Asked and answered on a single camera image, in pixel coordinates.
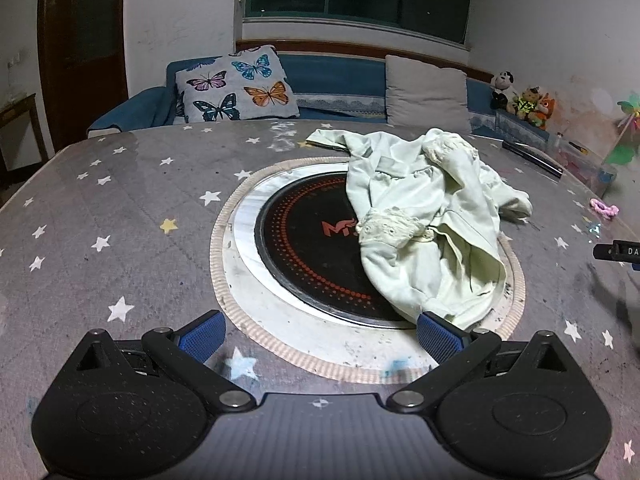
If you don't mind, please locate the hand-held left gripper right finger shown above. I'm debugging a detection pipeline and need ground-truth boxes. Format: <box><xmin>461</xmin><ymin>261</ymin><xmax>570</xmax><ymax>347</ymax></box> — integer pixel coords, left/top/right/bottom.
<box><xmin>387</xmin><ymin>311</ymin><xmax>568</xmax><ymax>417</ymax></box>

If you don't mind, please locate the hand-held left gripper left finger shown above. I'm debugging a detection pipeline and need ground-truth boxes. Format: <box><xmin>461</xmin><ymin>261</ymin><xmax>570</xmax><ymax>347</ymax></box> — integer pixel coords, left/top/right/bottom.
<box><xmin>75</xmin><ymin>310</ymin><xmax>257</xmax><ymax>414</ymax></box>

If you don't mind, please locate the pale green lace-trimmed garment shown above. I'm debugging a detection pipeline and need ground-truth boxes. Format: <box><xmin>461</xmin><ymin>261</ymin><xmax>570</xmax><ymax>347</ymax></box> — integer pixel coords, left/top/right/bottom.
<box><xmin>306</xmin><ymin>128</ymin><xmax>533</xmax><ymax>331</ymax></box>

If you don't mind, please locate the clear plastic box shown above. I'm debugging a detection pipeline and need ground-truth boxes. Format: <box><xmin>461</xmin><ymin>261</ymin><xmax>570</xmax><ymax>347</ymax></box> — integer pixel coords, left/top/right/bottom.
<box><xmin>547</xmin><ymin>132</ymin><xmax>618</xmax><ymax>198</ymax></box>

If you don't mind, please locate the long black bar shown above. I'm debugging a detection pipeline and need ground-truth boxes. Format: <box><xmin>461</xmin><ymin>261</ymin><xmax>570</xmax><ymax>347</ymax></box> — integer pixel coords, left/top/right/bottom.
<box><xmin>501</xmin><ymin>139</ymin><xmax>563</xmax><ymax>178</ymax></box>

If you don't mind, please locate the colourful pinwheel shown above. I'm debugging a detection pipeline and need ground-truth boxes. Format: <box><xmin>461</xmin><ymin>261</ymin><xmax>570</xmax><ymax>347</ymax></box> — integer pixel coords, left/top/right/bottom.
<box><xmin>602</xmin><ymin>92</ymin><xmax>640</xmax><ymax>166</ymax></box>

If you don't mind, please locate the round black induction cooktop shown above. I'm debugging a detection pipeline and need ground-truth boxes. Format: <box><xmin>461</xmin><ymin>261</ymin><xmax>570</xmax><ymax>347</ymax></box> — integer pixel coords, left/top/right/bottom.
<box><xmin>220</xmin><ymin>160</ymin><xmax>516</xmax><ymax>356</ymax></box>

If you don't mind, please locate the grey star-print tablecloth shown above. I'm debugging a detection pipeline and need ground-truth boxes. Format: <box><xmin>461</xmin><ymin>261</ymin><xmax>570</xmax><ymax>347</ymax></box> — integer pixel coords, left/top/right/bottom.
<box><xmin>0</xmin><ymin>120</ymin><xmax>640</xmax><ymax>480</ymax></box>

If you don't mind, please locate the orange plush toy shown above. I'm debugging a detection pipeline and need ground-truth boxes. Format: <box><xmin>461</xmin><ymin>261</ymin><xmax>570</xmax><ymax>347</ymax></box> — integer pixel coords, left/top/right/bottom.
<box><xmin>532</xmin><ymin>92</ymin><xmax>558</xmax><ymax>131</ymax></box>

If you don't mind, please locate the brown bear plush toy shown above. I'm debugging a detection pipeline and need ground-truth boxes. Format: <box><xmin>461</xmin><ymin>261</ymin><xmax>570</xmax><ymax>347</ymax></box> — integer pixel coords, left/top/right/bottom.
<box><xmin>515</xmin><ymin>86</ymin><xmax>543</xmax><ymax>121</ymax></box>

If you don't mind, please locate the panda plush toy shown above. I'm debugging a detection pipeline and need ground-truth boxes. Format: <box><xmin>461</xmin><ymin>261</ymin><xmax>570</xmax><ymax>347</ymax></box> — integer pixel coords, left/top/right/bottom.
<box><xmin>489</xmin><ymin>70</ymin><xmax>521</xmax><ymax>113</ymax></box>

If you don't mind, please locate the plain grey pillow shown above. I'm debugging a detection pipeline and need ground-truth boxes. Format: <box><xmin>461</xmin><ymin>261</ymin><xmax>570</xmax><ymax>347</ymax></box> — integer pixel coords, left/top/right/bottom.
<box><xmin>385</xmin><ymin>54</ymin><xmax>473</xmax><ymax>135</ymax></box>

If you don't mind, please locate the butterfly print pillow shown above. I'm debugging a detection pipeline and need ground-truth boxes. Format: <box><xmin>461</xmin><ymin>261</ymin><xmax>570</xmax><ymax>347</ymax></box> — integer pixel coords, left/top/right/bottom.
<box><xmin>174</xmin><ymin>45</ymin><xmax>301</xmax><ymax>123</ymax></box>

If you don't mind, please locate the wooden side table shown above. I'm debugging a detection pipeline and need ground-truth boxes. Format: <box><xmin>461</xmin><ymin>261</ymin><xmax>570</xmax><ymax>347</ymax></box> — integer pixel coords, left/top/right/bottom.
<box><xmin>0</xmin><ymin>92</ymin><xmax>51</xmax><ymax>173</ymax></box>

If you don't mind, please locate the blue sofa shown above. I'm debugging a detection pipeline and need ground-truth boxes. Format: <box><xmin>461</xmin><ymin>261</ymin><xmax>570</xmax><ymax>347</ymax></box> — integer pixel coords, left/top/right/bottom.
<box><xmin>87</xmin><ymin>52</ymin><xmax>551</xmax><ymax>146</ymax></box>

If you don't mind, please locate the dark wooden door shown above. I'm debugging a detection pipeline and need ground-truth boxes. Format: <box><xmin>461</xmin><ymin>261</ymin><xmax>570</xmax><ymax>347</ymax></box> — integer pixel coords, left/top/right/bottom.
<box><xmin>37</xmin><ymin>0</ymin><xmax>128</xmax><ymax>161</ymax></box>

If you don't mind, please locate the pink hair tie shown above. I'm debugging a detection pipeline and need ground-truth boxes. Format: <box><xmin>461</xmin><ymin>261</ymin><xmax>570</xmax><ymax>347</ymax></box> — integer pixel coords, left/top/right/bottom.
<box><xmin>590</xmin><ymin>198</ymin><xmax>621</xmax><ymax>221</ymax></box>

